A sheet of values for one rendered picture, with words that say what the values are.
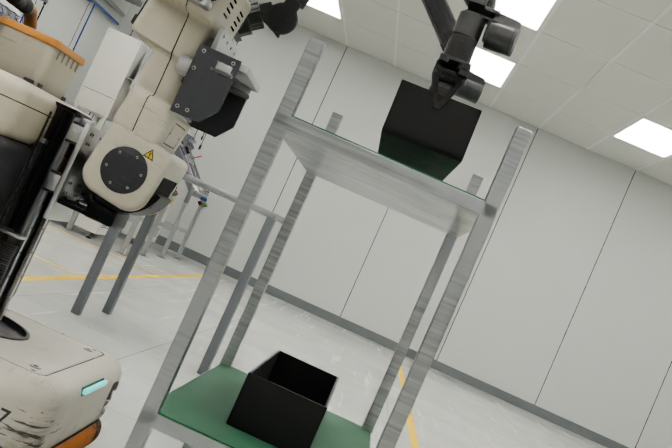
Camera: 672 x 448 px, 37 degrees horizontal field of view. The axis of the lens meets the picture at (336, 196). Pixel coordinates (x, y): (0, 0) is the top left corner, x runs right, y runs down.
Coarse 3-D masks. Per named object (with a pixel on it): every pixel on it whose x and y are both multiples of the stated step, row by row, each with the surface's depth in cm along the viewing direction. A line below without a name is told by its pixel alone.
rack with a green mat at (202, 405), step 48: (288, 96) 185; (288, 144) 213; (336, 144) 184; (240, 192) 184; (384, 192) 226; (432, 192) 182; (480, 240) 181; (432, 288) 267; (192, 336) 183; (240, 336) 268; (432, 336) 180; (192, 384) 221; (240, 384) 248; (384, 384) 266; (144, 432) 181; (192, 432) 181; (240, 432) 195; (336, 432) 242; (384, 432) 179
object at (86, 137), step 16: (80, 128) 222; (96, 128) 225; (80, 144) 220; (96, 144) 230; (64, 160) 226; (80, 160) 224; (48, 176) 222; (64, 176) 220; (80, 176) 229; (64, 192) 222; (80, 192) 234; (160, 192) 225; (48, 208) 219; (64, 208) 228; (80, 208) 221; (96, 208) 220; (112, 208) 220; (144, 208) 220; (160, 208) 231; (112, 224) 221
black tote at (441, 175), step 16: (400, 96) 198; (416, 96) 198; (400, 112) 198; (416, 112) 198; (432, 112) 198; (448, 112) 198; (464, 112) 198; (480, 112) 198; (384, 128) 198; (400, 128) 198; (416, 128) 198; (432, 128) 198; (448, 128) 198; (464, 128) 197; (384, 144) 217; (400, 144) 207; (416, 144) 198; (432, 144) 197; (448, 144) 197; (464, 144) 197; (400, 160) 234; (416, 160) 222; (432, 160) 212; (448, 160) 202; (432, 176) 240
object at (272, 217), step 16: (192, 176) 456; (224, 192) 453; (256, 208) 451; (144, 224) 499; (272, 224) 449; (112, 240) 458; (144, 240) 501; (256, 240) 449; (96, 256) 457; (128, 256) 498; (256, 256) 448; (96, 272) 456; (128, 272) 498; (112, 288) 497; (240, 288) 447; (80, 304) 456; (112, 304) 496; (224, 320) 447; (208, 352) 446; (208, 368) 446
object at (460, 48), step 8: (448, 40) 199; (456, 40) 197; (464, 40) 196; (472, 40) 197; (448, 48) 197; (456, 48) 196; (464, 48) 196; (472, 48) 197; (440, 56) 194; (448, 56) 194; (456, 56) 196; (464, 56) 196; (472, 56) 199; (456, 64) 196; (464, 64) 194
